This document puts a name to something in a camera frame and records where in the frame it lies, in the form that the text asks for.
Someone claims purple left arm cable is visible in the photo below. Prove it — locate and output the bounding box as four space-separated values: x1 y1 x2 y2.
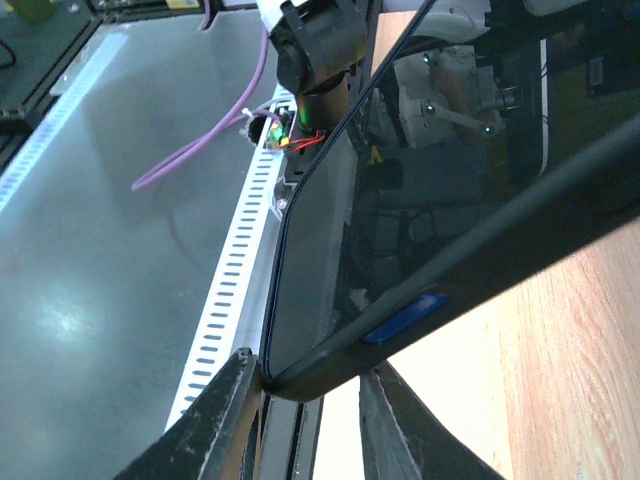
130 29 281 192

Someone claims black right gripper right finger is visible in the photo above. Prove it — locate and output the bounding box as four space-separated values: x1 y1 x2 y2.
359 361 502 480

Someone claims black phone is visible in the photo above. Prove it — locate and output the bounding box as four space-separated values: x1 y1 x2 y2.
261 1 639 397

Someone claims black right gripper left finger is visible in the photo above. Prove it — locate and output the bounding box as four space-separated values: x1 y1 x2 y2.
116 348 262 480

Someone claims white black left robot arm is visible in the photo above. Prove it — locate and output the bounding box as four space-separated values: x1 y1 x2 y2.
257 0 369 132

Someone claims white slotted cable duct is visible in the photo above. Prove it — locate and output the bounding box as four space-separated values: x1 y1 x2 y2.
165 86 297 429

